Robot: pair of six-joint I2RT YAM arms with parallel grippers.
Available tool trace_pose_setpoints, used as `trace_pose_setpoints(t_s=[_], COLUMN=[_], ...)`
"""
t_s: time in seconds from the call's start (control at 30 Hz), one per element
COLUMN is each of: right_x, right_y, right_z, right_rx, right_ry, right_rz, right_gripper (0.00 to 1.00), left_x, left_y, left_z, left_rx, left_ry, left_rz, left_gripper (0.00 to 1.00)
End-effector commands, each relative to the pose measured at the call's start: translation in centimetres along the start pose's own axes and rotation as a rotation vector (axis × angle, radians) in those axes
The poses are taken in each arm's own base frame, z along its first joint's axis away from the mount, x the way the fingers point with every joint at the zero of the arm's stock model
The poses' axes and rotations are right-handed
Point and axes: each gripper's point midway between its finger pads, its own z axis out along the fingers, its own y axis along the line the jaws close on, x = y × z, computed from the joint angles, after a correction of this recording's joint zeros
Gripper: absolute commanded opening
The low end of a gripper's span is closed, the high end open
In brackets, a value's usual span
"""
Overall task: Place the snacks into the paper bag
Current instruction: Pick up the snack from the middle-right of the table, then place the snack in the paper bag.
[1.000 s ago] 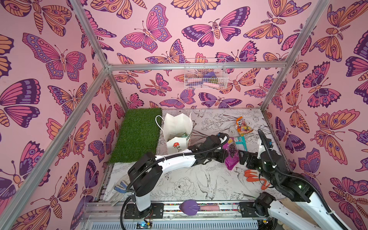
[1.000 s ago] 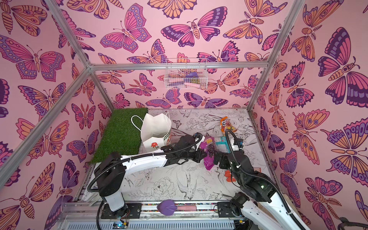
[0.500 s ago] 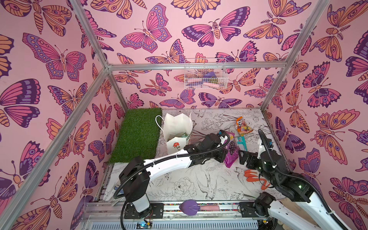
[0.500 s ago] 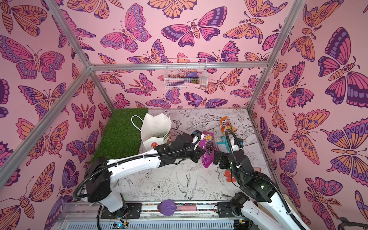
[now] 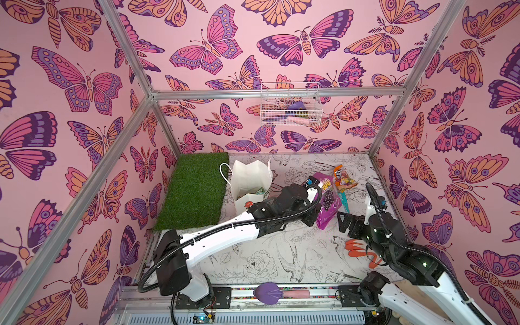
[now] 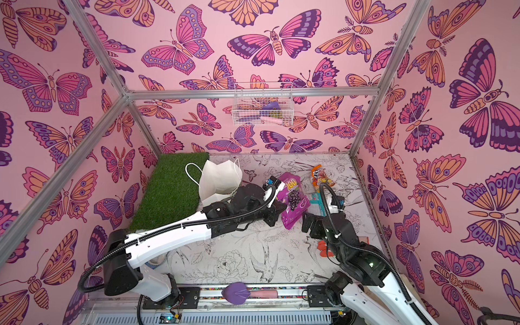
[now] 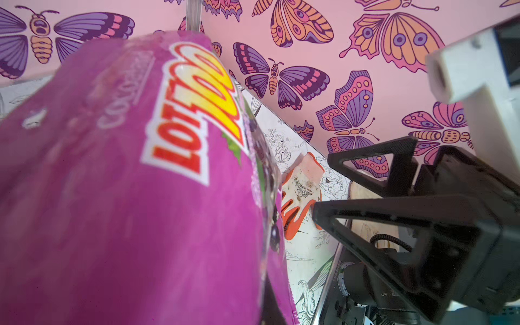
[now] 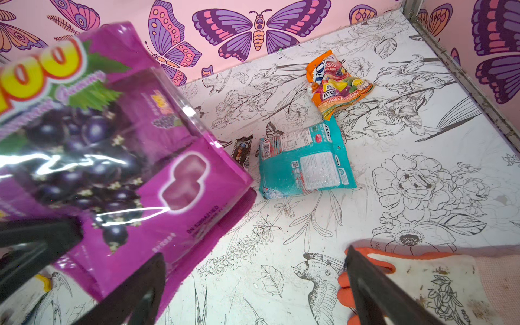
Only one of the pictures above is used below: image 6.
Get clear wall basket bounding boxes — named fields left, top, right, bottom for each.
left=230, top=81, right=295, bottom=127

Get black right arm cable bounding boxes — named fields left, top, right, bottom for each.
left=318, top=182, right=431, bottom=325

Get orange lemon candy bag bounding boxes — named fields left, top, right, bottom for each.
left=311, top=165, right=335, bottom=192

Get green artificial grass mat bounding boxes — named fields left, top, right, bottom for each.
left=129, top=152, right=209, bottom=232

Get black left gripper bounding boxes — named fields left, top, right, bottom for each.
left=236, top=200, right=288, bottom=228

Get purple blackcurrant candy bag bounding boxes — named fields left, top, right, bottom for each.
left=277, top=172, right=311, bottom=230

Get teal mint candy bag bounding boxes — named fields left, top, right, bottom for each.
left=307, top=192, right=326, bottom=217

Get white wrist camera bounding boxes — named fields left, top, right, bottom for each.
left=263, top=176, right=285, bottom=208
left=326, top=196, right=345, bottom=214

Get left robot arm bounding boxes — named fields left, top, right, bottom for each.
left=102, top=178, right=287, bottom=301

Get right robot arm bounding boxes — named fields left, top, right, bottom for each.
left=302, top=212, right=437, bottom=324

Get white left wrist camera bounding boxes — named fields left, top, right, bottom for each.
left=263, top=176, right=285, bottom=208

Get white floral paper bag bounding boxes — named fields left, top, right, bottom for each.
left=185, top=159, right=243, bottom=207

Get purple pink silicone spatula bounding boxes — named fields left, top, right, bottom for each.
left=222, top=282, right=278, bottom=306

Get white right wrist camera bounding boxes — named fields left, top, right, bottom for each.
left=326, top=196, right=345, bottom=214

